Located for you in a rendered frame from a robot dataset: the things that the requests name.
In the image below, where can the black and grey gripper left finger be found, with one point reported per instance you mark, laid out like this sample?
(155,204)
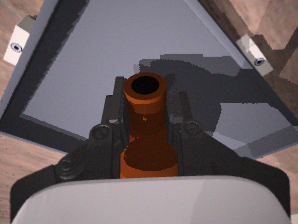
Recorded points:
(91,160)

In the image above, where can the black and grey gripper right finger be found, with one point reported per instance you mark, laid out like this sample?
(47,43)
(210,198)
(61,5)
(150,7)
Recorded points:
(201,155)

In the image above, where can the brown bottle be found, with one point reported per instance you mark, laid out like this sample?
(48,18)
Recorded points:
(148,153)

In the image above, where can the grey tray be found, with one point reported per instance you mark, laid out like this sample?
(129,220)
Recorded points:
(76,49)

